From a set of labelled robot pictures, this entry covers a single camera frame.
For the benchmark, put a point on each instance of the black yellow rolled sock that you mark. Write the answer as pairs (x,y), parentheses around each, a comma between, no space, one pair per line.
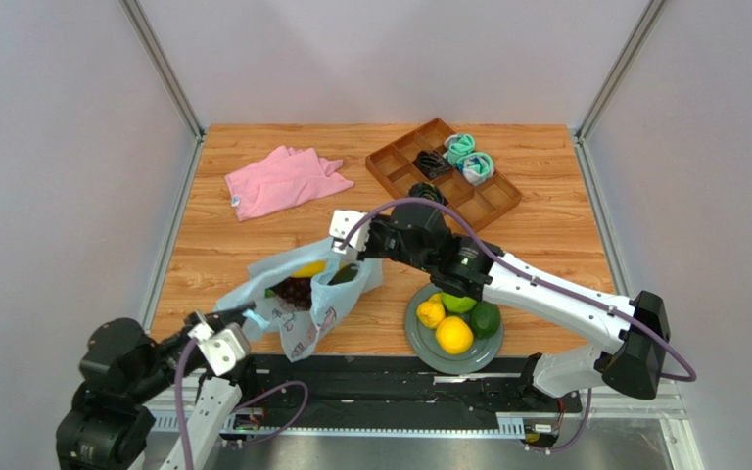
(428,191)

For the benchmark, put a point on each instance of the light blue plastic bag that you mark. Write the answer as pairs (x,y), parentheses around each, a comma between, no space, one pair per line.
(330,296)

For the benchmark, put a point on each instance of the pink cloth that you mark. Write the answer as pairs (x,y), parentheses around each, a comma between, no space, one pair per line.
(286,178)

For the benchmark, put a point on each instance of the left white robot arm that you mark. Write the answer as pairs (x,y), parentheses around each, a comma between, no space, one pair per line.
(109,421)

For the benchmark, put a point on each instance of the teal white rolled sock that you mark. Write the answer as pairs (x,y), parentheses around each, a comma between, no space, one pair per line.
(476,167)

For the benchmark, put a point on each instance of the green fake apple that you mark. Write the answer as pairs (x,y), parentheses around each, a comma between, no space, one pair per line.
(457,305)

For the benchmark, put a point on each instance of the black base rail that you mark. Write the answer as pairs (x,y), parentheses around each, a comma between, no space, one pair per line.
(394,393)

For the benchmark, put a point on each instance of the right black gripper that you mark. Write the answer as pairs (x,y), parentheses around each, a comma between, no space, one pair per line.
(370,241)

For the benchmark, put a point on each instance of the yellow fake lemon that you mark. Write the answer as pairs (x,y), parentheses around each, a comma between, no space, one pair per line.
(454,335)

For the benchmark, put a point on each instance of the dark green fake lime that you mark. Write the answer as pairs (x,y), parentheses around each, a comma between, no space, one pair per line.
(484,320)

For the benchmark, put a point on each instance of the yellow fake fruit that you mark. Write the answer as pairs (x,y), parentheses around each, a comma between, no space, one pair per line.
(431,312)

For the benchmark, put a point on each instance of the yellow fake banana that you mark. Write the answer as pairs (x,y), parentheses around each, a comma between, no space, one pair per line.
(317,267)

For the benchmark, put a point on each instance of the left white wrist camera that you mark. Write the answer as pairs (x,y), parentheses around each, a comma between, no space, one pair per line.
(222,349)

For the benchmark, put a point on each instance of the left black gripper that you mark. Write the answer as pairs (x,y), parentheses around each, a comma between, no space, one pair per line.
(222,316)

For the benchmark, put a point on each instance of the dark red fake grapes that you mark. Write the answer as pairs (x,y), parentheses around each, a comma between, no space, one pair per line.
(295,292)

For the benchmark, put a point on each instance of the grey-blue round plate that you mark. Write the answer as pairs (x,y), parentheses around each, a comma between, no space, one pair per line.
(424,344)

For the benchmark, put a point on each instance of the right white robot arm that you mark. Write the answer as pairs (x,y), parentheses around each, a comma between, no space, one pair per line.
(627,338)

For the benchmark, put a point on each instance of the wooden compartment tray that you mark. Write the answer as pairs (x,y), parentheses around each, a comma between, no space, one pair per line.
(397,168)

